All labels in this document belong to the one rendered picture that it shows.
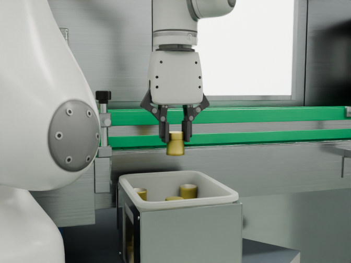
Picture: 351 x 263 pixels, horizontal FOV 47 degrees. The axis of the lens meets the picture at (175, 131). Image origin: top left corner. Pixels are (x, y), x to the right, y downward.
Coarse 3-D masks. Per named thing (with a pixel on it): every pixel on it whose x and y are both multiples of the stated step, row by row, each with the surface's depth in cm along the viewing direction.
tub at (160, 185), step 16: (128, 176) 81; (144, 176) 82; (160, 176) 83; (176, 176) 84; (192, 176) 84; (208, 176) 79; (128, 192) 68; (160, 192) 83; (176, 192) 84; (208, 192) 77; (224, 192) 70; (144, 208) 63; (160, 208) 62; (176, 208) 63
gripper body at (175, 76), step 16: (160, 48) 73; (176, 48) 72; (160, 64) 73; (176, 64) 73; (192, 64) 74; (160, 80) 73; (176, 80) 74; (192, 80) 75; (160, 96) 74; (176, 96) 74; (192, 96) 75
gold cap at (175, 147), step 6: (174, 132) 77; (180, 132) 77; (174, 138) 76; (180, 138) 76; (168, 144) 77; (174, 144) 76; (180, 144) 76; (168, 150) 77; (174, 150) 76; (180, 150) 76
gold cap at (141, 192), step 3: (135, 189) 81; (138, 189) 82; (141, 189) 82; (144, 189) 81; (138, 192) 78; (141, 192) 78; (144, 192) 79; (141, 195) 78; (144, 195) 79; (144, 198) 79
